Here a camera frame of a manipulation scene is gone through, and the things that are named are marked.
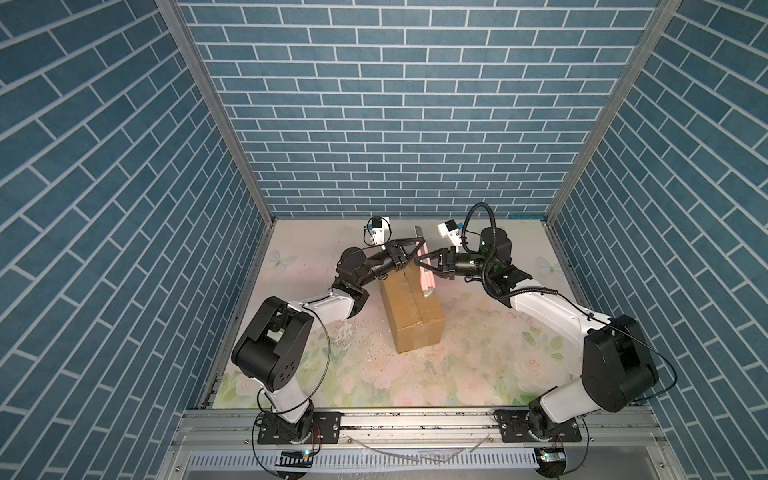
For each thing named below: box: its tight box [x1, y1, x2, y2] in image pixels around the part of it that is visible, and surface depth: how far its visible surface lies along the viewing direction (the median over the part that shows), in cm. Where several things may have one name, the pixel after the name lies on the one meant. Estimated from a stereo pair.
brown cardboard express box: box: [380, 262, 446, 354], surface depth 78 cm
